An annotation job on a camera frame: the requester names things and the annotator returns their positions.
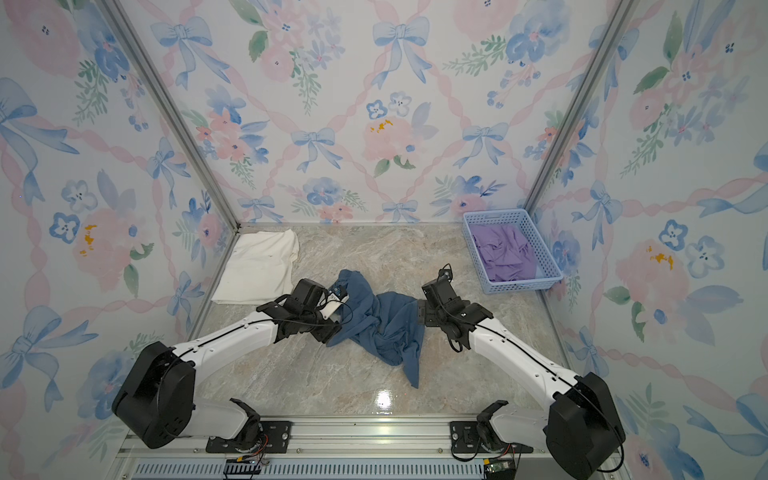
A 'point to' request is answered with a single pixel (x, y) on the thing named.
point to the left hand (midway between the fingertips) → (333, 316)
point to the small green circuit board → (498, 466)
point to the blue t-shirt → (385, 324)
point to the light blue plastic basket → (548, 272)
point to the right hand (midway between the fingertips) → (440, 306)
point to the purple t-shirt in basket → (504, 251)
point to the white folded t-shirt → (260, 268)
